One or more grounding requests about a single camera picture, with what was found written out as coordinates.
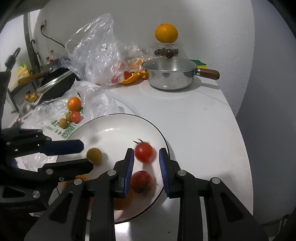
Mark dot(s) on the mandarin top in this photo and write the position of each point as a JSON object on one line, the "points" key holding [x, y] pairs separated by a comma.
{"points": [[74, 104]]}

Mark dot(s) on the oil bottle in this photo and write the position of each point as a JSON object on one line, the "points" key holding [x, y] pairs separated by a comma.
{"points": [[47, 61]]}

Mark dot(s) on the cherry tomato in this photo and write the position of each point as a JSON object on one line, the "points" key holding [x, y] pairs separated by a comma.
{"points": [[141, 182], [144, 151], [75, 117]]}

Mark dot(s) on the steel saucepan with wooden handle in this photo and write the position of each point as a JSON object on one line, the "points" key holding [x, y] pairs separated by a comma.
{"points": [[175, 73]]}

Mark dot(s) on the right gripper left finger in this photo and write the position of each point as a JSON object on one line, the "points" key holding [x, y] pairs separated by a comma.
{"points": [[86, 208]]}

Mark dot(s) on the white round plate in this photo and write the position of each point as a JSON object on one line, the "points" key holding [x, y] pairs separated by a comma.
{"points": [[113, 135]]}

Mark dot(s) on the crumpled clear plastic bag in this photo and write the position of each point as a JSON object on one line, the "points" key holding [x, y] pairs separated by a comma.
{"points": [[94, 54]]}

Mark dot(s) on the black umbrella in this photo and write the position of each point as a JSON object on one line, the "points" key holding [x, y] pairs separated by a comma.
{"points": [[36, 56]]}

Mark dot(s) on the black shelf rack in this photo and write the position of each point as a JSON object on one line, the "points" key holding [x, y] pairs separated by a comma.
{"points": [[17, 96]]}

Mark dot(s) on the black wok with wooden handle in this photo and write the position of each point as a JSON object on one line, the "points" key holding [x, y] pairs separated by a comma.
{"points": [[48, 69]]}

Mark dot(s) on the yellow detergent bottle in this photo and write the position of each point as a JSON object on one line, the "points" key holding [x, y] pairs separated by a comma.
{"points": [[23, 71]]}

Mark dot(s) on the left wall socket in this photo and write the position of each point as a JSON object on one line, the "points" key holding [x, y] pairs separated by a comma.
{"points": [[43, 24]]}

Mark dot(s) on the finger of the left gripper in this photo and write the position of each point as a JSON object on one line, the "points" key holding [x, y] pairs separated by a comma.
{"points": [[17, 142], [67, 167]]}

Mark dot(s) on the green yellow sponge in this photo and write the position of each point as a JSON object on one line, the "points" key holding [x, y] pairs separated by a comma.
{"points": [[200, 64]]}

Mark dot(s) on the clear container of dark fruits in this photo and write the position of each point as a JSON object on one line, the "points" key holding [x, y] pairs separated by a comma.
{"points": [[168, 50]]}

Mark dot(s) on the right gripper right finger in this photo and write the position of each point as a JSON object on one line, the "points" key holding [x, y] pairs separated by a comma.
{"points": [[226, 217]]}

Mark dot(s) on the induction cooker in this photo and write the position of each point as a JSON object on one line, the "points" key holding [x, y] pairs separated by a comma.
{"points": [[52, 86]]}

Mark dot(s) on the orange peel pieces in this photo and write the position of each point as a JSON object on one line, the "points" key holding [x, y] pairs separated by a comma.
{"points": [[131, 77]]}

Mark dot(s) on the flat printed plastic bag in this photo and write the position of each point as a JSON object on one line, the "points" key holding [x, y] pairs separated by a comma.
{"points": [[95, 102]]}

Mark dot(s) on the large orange on container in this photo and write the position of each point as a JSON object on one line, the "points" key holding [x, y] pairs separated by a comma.
{"points": [[166, 33]]}

